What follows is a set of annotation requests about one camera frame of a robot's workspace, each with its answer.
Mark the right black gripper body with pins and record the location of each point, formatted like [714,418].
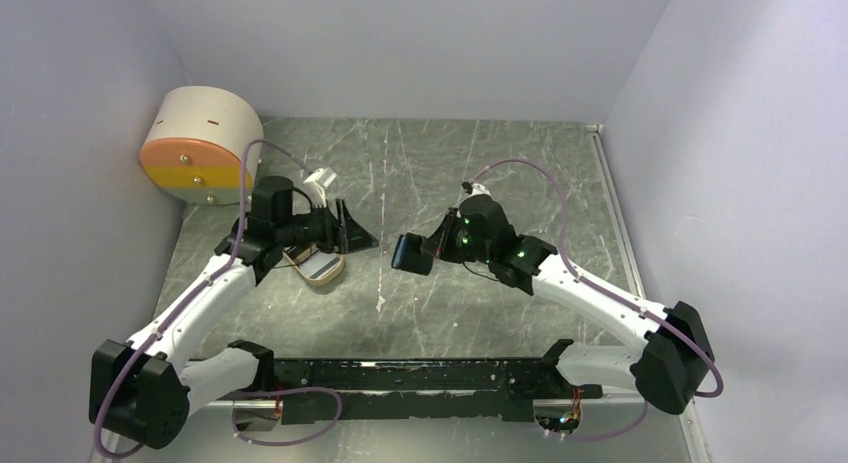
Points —
[454,243]

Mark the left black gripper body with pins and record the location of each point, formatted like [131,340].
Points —
[316,228]

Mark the black leather card holder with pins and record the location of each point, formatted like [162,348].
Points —
[409,257]

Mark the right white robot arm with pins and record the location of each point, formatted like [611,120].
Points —
[666,353]

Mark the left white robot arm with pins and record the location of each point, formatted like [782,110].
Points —
[145,388]

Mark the beige wooden card tray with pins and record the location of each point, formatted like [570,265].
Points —
[315,267]

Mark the round pastel drawer box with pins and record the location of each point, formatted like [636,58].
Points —
[195,148]

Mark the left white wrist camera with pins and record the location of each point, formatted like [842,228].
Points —
[316,185]

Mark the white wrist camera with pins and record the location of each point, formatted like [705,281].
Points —
[472,189]
[316,185]

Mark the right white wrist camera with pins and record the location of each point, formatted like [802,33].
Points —
[472,189]

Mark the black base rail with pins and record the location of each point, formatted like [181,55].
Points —
[509,388]

